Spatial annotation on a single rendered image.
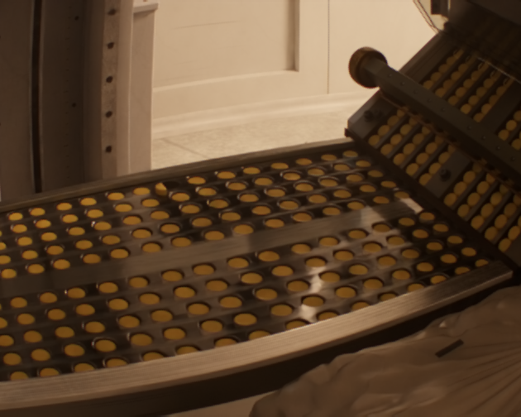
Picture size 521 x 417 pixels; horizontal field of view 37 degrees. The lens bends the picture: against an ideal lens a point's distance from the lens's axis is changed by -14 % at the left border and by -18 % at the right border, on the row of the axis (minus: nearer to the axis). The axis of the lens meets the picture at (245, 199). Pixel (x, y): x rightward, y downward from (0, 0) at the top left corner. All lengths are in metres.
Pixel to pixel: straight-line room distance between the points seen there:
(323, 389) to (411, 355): 0.04
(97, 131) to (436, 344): 1.10
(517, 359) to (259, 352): 0.14
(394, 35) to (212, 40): 0.79
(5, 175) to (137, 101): 0.33
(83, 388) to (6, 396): 0.04
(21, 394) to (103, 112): 1.07
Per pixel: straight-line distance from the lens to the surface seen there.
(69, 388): 0.38
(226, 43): 3.15
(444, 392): 0.34
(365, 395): 0.35
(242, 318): 0.44
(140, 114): 1.62
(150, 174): 0.57
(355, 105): 3.43
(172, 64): 3.09
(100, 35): 1.37
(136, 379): 0.39
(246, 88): 3.20
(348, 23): 3.33
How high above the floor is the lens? 1.20
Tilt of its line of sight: 27 degrees down
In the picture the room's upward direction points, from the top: 1 degrees clockwise
